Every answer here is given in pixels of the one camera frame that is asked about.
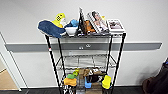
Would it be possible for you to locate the black bag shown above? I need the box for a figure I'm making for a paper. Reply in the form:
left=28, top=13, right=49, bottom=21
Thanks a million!
left=88, top=72, right=105, bottom=84

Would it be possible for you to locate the grey flat tray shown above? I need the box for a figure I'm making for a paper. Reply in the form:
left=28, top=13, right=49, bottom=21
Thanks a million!
left=75, top=85, right=87, bottom=94

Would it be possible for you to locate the yellow toy with print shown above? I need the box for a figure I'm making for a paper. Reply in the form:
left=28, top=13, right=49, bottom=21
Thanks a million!
left=51, top=12, right=67, bottom=29

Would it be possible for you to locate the white door frame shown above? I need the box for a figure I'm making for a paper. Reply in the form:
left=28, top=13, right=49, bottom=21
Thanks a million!
left=0, top=31, right=28, bottom=92

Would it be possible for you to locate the light blue soft toy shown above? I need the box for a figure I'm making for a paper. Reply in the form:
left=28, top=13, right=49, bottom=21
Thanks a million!
left=64, top=18, right=80, bottom=29

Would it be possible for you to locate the green toy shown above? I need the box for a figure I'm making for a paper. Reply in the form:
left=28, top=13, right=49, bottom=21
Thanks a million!
left=67, top=68, right=80, bottom=80

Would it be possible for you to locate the dark black white pack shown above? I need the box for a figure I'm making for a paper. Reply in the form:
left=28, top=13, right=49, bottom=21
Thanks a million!
left=64, top=85, right=76, bottom=94

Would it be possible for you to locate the yellow and blue toy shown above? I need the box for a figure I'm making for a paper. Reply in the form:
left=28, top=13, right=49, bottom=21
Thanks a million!
left=101, top=74, right=113, bottom=90

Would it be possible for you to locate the orange brown bag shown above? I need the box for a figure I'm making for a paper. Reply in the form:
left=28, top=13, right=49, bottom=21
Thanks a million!
left=84, top=19, right=96, bottom=36

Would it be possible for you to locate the black wire shelf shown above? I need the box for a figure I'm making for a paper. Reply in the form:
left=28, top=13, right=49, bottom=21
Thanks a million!
left=44, top=31, right=128, bottom=94

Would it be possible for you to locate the small blue box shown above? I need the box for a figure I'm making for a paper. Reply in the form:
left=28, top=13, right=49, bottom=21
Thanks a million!
left=84, top=78, right=93, bottom=90

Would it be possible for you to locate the white picture box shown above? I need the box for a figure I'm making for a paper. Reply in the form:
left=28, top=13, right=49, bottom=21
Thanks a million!
left=106, top=18, right=127, bottom=35

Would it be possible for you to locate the black upright book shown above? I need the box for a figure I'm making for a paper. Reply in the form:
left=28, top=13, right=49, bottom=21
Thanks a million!
left=77, top=7, right=87, bottom=36

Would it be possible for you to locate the wall socket on band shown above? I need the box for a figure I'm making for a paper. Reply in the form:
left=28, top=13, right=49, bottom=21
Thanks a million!
left=77, top=43, right=92, bottom=51

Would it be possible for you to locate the white bowl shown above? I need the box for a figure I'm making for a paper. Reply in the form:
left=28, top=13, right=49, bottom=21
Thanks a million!
left=64, top=25, right=80, bottom=37

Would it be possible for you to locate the long grey wall band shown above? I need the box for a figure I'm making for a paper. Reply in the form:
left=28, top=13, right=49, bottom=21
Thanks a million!
left=4, top=41, right=163, bottom=53

